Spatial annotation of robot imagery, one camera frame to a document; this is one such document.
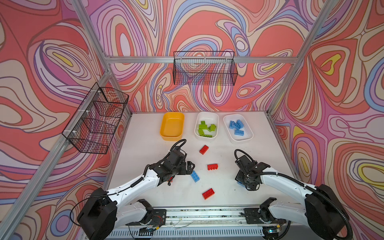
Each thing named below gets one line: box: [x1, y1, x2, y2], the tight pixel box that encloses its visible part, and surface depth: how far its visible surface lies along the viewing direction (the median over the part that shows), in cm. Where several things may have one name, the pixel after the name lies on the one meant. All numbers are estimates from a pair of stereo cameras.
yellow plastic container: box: [160, 112, 185, 142], surface depth 111 cm
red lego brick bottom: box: [202, 188, 215, 200], surface depth 82 cm
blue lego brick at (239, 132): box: [234, 129, 244, 136], surface depth 107 cm
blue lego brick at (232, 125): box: [228, 120, 236, 130], surface depth 110 cm
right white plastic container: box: [223, 113, 254, 142], surface depth 108 cm
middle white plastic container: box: [194, 111, 219, 139], surface depth 113 cm
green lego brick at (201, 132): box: [198, 128, 205, 136], surface depth 110 cm
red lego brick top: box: [199, 144, 209, 155], surface depth 99 cm
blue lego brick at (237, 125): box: [233, 122, 242, 130], surface depth 110 cm
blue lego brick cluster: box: [190, 170, 200, 183], surface depth 88 cm
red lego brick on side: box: [207, 163, 218, 171], surface depth 91 cm
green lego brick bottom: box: [198, 124, 208, 130], surface depth 111 cm
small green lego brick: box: [208, 124, 217, 132], surface depth 109 cm
